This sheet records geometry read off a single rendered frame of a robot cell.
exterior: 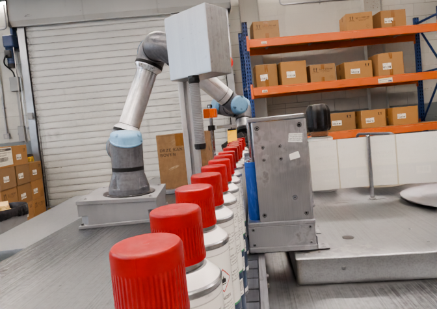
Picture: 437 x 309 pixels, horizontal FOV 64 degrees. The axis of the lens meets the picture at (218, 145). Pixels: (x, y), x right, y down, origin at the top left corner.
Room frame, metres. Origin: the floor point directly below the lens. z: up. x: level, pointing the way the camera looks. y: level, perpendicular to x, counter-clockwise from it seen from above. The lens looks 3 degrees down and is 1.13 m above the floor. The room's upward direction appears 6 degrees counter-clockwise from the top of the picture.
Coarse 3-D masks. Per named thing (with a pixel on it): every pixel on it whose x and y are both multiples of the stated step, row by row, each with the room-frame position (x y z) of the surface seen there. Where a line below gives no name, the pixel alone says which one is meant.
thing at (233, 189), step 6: (210, 162) 0.51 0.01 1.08; (216, 162) 0.51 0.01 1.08; (222, 162) 0.51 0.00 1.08; (228, 162) 0.51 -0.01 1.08; (228, 168) 0.51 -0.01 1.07; (228, 174) 0.51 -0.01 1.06; (228, 180) 0.51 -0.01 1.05; (228, 186) 0.51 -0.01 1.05; (234, 186) 0.51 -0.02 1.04; (234, 192) 0.50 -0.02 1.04; (240, 204) 0.52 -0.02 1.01; (240, 210) 0.52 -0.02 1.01; (240, 216) 0.51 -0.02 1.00; (240, 222) 0.51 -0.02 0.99; (240, 228) 0.51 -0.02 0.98; (240, 234) 0.51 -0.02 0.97; (246, 276) 0.52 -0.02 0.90; (246, 282) 0.51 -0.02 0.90; (246, 288) 0.51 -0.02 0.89; (246, 294) 0.51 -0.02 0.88
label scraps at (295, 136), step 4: (288, 136) 0.66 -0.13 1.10; (292, 136) 0.66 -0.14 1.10; (296, 136) 0.66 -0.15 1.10; (300, 136) 0.65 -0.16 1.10; (288, 140) 0.66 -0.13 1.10; (292, 140) 0.66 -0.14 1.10; (296, 140) 0.66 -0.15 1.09; (300, 140) 0.66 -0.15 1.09; (296, 152) 0.66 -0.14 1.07; (292, 156) 0.66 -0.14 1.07; (296, 156) 0.66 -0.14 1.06
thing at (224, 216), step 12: (192, 180) 0.36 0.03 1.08; (204, 180) 0.36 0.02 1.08; (216, 180) 0.36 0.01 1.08; (216, 192) 0.36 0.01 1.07; (216, 204) 0.36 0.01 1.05; (216, 216) 0.35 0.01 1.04; (228, 216) 0.36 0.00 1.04; (228, 228) 0.36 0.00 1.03; (240, 288) 0.37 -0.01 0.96; (240, 300) 0.36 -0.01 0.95
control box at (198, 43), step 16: (176, 16) 1.04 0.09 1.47; (192, 16) 1.00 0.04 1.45; (208, 16) 0.97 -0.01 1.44; (224, 16) 1.03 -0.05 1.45; (176, 32) 1.04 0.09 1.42; (192, 32) 1.00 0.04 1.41; (208, 32) 0.97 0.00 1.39; (224, 32) 1.02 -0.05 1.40; (176, 48) 1.05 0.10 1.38; (192, 48) 1.01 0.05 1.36; (208, 48) 0.97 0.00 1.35; (224, 48) 1.02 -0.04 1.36; (176, 64) 1.05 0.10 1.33; (192, 64) 1.01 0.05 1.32; (208, 64) 0.97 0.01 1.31; (224, 64) 1.01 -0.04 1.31; (176, 80) 1.06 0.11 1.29
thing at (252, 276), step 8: (248, 240) 0.75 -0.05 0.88; (248, 256) 0.66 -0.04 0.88; (256, 256) 0.66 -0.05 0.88; (248, 264) 0.62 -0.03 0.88; (256, 264) 0.62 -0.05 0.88; (248, 272) 0.59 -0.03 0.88; (256, 272) 0.59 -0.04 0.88; (248, 280) 0.56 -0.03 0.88; (256, 280) 0.55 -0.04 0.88; (248, 288) 0.53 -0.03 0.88; (256, 288) 0.53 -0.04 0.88; (248, 296) 0.51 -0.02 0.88; (256, 296) 0.50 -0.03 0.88; (248, 304) 0.48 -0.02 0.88; (256, 304) 0.48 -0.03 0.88
